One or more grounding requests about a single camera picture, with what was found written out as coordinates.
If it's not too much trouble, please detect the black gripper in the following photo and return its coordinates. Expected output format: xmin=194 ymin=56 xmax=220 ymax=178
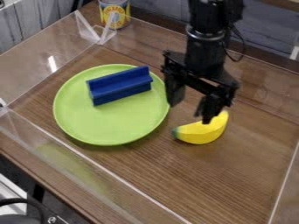
xmin=161 ymin=27 xmax=239 ymax=124

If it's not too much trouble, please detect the yellow toy banana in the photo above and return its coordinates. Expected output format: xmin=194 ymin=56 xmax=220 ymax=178
xmin=172 ymin=111 xmax=230 ymax=144

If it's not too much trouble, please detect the blue plastic block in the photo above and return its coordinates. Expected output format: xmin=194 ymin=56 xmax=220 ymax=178
xmin=87 ymin=66 xmax=153 ymax=106

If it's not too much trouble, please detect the black cable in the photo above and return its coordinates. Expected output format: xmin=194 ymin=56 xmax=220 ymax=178
xmin=0 ymin=197 xmax=43 ymax=224

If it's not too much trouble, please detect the clear acrylic corner bracket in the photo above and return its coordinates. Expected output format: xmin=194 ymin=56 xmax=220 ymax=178
xmin=75 ymin=10 xmax=117 ymax=46

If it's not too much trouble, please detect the clear acrylic tray wall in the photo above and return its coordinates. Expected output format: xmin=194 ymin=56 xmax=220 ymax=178
xmin=0 ymin=108 xmax=191 ymax=224

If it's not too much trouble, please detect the green round plate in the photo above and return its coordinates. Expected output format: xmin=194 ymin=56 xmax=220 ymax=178
xmin=52 ymin=64 xmax=170 ymax=146

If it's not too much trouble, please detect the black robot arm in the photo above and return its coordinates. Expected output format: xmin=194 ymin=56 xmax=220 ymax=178
xmin=161 ymin=0 xmax=244 ymax=124

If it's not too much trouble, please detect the yellow printed can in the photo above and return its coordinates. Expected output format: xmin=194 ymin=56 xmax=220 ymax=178
xmin=97 ymin=0 xmax=131 ymax=30

